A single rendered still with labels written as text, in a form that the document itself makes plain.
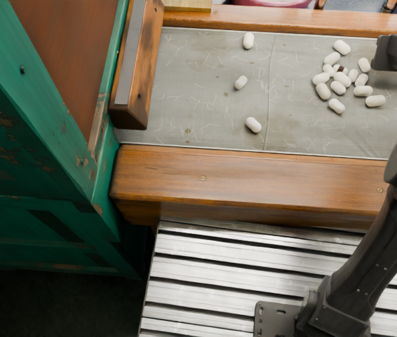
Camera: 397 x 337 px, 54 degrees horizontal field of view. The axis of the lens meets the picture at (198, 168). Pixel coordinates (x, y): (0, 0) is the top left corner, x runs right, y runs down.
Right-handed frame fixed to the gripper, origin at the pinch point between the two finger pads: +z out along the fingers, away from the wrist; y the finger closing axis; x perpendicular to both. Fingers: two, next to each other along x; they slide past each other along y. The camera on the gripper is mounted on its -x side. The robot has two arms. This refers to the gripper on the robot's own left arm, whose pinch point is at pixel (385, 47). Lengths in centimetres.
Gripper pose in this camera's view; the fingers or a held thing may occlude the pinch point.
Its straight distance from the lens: 95.2
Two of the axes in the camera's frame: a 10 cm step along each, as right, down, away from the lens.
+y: -10.0, -0.6, 0.3
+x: -0.5, 9.0, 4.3
